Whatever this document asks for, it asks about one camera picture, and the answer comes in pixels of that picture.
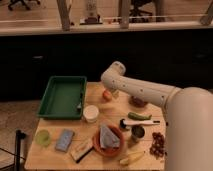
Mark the orange apple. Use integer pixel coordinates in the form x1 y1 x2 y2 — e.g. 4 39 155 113
102 90 112 101

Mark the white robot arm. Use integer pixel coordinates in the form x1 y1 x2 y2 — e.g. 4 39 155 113
101 61 213 171

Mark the white paper cup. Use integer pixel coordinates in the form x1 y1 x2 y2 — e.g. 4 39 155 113
83 105 99 123

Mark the metal cup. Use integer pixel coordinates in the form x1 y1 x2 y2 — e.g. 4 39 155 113
131 125 145 143

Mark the green plastic cup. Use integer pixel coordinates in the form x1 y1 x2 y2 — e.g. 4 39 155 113
35 130 51 147

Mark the dark red bowl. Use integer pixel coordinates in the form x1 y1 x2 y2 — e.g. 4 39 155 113
129 96 147 108

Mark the green cucumber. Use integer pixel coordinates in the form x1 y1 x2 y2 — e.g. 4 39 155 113
128 112 152 121

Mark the grey folded cloth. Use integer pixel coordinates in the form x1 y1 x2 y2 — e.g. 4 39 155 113
100 124 120 149

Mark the green plastic tray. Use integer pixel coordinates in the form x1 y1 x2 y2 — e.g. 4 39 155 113
38 76 87 120

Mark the wooden block eraser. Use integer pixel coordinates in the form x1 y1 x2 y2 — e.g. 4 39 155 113
70 138 93 163

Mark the bunch of dark grapes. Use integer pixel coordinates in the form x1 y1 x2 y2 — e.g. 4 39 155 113
150 132 165 158

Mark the blue sponge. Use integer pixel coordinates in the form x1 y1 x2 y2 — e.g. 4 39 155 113
55 129 75 152

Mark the black office chair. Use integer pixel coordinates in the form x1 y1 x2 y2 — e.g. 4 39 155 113
129 0 165 23
7 0 41 11

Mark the black stand pole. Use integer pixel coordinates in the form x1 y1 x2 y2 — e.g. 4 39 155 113
14 130 26 171

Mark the black office chair left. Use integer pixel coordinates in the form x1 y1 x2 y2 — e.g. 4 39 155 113
7 0 41 11

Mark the white handled brush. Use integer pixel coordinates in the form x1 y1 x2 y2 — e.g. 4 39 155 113
120 119 159 129

